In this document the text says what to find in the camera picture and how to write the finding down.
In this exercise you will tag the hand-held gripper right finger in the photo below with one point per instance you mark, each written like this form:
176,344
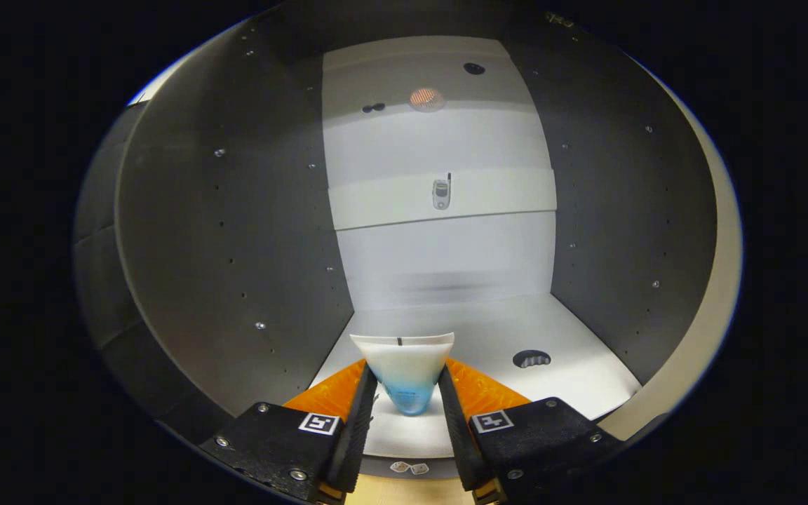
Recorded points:
454,435

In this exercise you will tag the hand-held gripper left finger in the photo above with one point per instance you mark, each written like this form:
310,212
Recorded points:
358,435

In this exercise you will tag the white and blue tube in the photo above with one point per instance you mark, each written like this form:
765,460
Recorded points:
404,372

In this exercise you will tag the white cabinet shelf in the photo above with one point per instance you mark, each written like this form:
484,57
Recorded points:
474,330

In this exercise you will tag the dark grey cabinet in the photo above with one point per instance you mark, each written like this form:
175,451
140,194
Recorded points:
236,210

